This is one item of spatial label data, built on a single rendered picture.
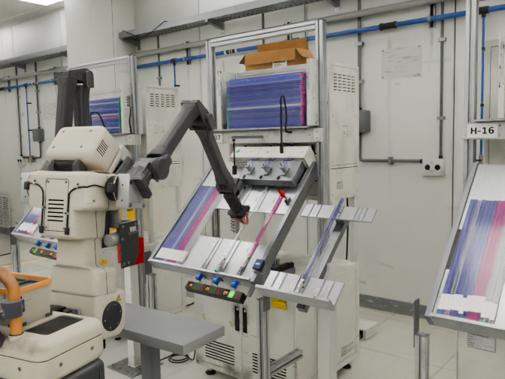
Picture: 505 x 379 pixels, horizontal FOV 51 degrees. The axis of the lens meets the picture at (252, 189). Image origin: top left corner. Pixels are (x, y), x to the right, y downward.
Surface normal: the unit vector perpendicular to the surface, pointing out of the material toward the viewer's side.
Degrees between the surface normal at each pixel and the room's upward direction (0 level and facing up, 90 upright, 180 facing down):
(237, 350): 90
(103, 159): 90
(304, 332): 90
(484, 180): 45
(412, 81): 90
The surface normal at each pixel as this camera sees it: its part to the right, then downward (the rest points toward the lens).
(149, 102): 0.77, 0.04
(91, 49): -0.63, 0.09
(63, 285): -0.43, -0.04
